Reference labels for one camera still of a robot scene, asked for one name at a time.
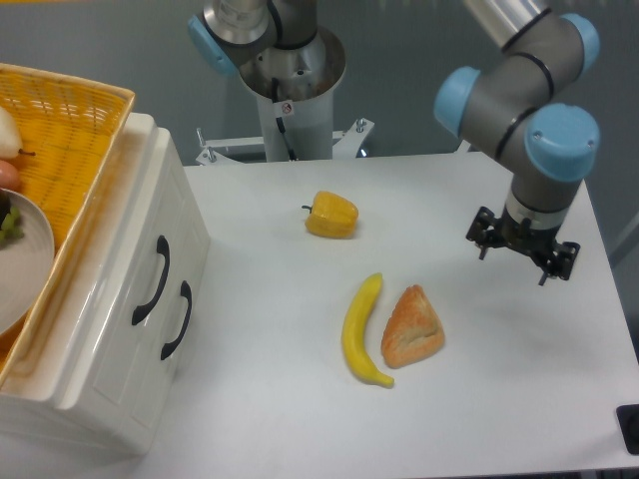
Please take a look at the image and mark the triangular puff pastry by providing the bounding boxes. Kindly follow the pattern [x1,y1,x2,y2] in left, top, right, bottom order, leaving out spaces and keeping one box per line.
[380,284,445,369]

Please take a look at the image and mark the yellow wicker basket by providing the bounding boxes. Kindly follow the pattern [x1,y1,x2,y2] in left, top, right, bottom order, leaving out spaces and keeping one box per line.
[1,64,136,378]

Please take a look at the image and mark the yellow bell pepper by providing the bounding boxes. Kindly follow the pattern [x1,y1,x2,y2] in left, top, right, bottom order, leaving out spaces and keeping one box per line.
[302,191,358,240]

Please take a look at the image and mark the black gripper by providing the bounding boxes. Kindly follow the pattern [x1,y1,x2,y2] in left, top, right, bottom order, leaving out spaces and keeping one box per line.
[466,207,580,286]

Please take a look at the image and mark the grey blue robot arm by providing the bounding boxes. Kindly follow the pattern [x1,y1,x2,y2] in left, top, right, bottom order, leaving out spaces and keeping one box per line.
[188,1,600,280]

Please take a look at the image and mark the grey plate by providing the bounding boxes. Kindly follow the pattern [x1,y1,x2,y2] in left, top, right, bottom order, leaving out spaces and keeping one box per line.
[1,192,55,334]

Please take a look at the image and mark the black corner object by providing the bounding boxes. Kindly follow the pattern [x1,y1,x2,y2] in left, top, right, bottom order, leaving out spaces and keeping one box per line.
[616,404,639,456]

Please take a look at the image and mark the dark purple grapes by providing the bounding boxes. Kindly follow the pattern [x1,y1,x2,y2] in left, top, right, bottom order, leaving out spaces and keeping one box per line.
[0,190,24,247]

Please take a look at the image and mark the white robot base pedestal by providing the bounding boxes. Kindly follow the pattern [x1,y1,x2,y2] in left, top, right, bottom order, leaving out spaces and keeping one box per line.
[204,27,374,162]

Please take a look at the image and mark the white pear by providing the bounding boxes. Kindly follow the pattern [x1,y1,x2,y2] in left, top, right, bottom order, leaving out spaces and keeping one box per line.
[0,107,35,160]

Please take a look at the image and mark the white top drawer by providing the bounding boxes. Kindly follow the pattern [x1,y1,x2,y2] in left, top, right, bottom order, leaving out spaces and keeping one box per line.
[61,128,210,427]

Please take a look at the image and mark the white drawer cabinet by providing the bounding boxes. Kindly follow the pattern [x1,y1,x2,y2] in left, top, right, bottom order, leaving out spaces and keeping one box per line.
[1,114,186,454]

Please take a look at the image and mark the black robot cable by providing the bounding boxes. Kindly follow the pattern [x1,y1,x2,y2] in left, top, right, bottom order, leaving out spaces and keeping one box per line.
[270,78,300,162]

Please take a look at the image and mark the yellow banana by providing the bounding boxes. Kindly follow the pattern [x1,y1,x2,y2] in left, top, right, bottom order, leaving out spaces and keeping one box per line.
[340,272,394,388]

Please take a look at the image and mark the black lower drawer handle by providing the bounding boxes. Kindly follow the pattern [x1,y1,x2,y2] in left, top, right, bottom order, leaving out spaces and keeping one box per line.
[160,280,194,361]

